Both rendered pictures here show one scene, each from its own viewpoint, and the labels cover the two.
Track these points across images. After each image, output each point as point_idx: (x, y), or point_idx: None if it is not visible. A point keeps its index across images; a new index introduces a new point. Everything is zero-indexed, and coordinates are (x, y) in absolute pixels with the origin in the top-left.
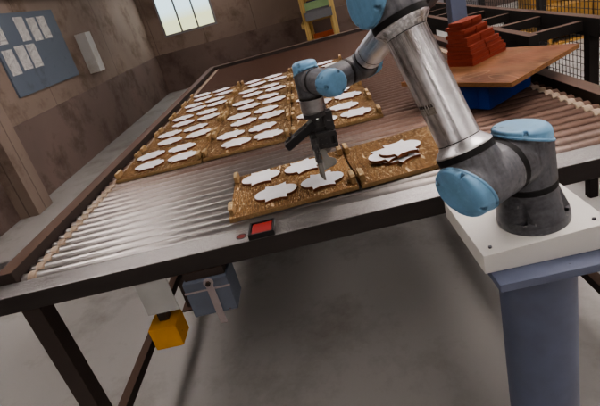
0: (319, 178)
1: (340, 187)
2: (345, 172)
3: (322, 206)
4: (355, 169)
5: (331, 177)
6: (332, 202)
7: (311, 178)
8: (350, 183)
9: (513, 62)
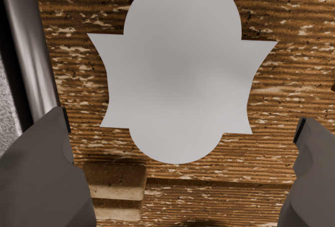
0: (199, 79)
1: (81, 130)
2: (200, 164)
3: (14, 42)
4: (195, 191)
5: (169, 125)
6: (28, 81)
7: (232, 43)
8: (100, 160)
9: None
